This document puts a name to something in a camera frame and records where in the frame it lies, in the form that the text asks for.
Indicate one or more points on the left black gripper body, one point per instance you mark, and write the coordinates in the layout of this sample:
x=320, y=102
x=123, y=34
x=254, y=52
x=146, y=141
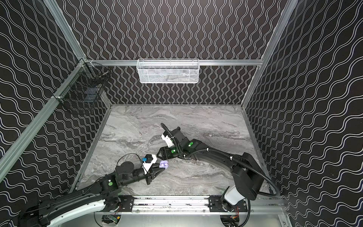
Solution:
x=148, y=175

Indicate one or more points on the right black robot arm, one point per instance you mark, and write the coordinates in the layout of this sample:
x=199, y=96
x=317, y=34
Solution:
x=246, y=172

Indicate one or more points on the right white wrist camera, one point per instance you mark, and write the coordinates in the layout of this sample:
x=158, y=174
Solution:
x=168, y=139

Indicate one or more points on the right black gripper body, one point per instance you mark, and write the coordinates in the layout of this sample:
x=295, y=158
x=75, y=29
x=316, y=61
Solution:
x=161, y=152

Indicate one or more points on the white wire mesh basket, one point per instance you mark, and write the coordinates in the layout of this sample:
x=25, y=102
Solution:
x=168, y=71

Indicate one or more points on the black wire basket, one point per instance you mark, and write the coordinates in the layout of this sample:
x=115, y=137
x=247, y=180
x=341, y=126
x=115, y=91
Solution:
x=83, y=95

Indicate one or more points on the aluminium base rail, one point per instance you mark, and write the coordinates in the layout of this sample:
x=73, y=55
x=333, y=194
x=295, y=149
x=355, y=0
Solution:
x=173, y=204

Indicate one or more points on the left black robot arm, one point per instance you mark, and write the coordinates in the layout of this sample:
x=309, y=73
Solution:
x=102, y=195

